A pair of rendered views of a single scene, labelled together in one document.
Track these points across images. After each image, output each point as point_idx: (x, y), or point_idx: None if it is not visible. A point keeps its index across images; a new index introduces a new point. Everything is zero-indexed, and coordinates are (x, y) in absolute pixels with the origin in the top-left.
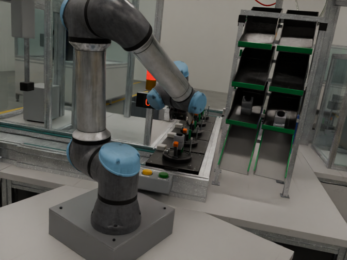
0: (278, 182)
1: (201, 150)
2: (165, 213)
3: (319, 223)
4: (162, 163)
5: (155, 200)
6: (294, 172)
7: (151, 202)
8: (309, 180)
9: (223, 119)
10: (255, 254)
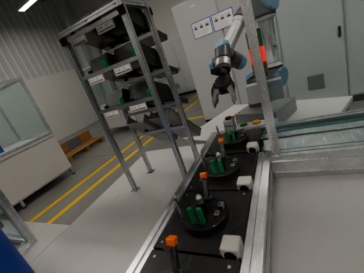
0: (138, 187)
1: (205, 162)
2: (238, 111)
3: (152, 156)
4: (246, 131)
5: (245, 113)
6: (97, 214)
7: (247, 112)
8: (100, 202)
9: (183, 110)
10: (201, 132)
